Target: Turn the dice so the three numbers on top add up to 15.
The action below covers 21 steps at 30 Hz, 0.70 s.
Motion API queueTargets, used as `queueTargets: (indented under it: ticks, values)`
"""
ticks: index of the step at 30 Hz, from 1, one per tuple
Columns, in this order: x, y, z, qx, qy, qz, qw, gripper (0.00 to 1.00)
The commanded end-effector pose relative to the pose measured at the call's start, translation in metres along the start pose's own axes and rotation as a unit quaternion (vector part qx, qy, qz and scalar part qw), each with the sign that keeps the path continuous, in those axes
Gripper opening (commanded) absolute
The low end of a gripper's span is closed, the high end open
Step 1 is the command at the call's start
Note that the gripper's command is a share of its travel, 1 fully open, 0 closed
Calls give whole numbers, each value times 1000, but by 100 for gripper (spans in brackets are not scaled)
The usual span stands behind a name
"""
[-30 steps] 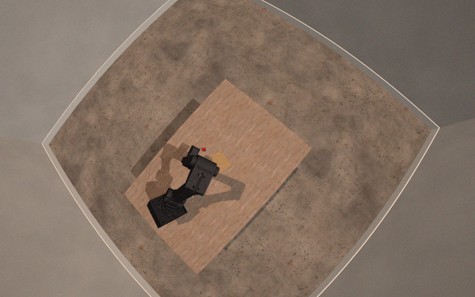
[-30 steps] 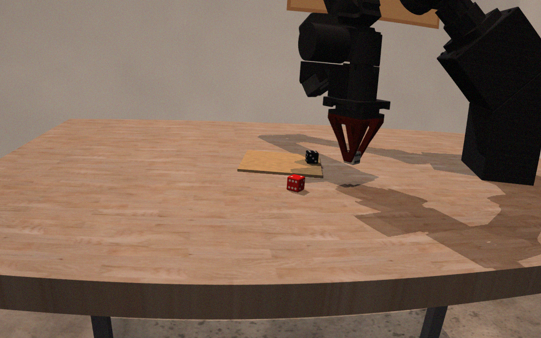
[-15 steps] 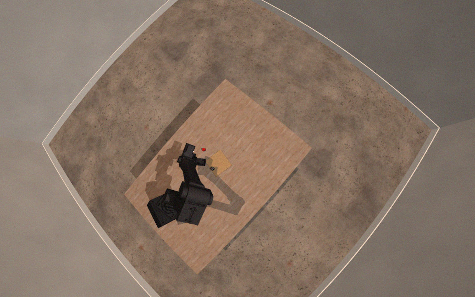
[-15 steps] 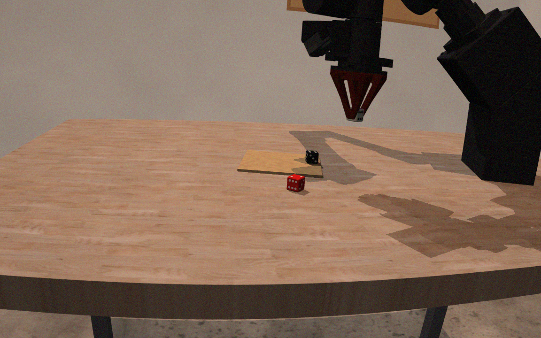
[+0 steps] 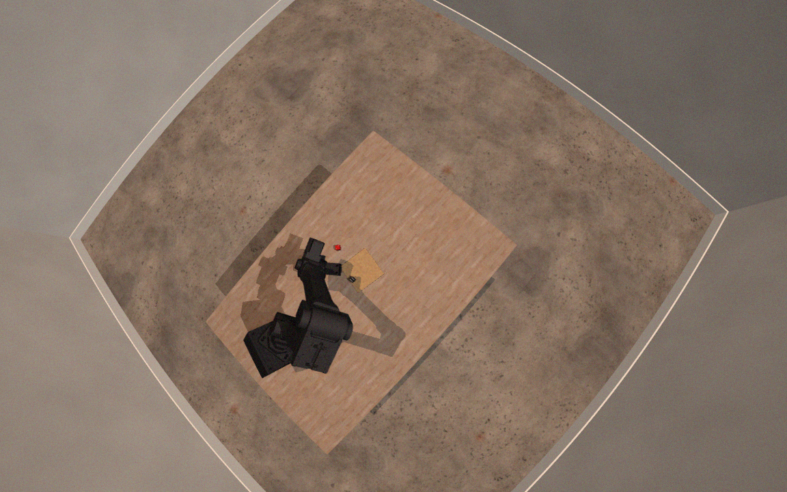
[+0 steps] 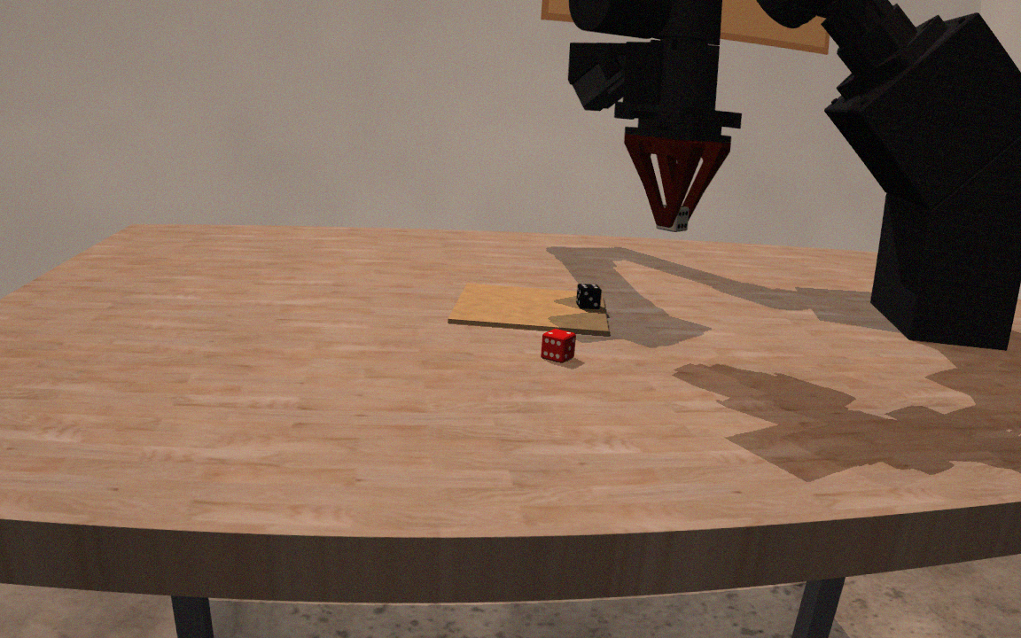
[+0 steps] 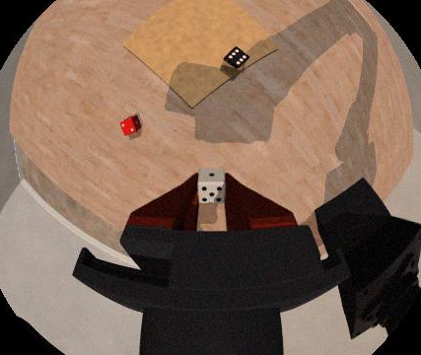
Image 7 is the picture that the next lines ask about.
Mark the orange flat mat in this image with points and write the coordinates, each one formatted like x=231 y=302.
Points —
x=185 y=43

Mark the red dice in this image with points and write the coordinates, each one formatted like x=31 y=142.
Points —
x=130 y=125

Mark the beige die with black pips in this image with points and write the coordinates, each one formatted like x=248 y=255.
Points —
x=211 y=186

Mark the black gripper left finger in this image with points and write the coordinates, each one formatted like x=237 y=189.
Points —
x=170 y=209

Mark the black die with white pips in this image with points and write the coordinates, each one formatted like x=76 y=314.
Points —
x=236 y=57

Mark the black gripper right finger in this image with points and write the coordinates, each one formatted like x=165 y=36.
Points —
x=253 y=211

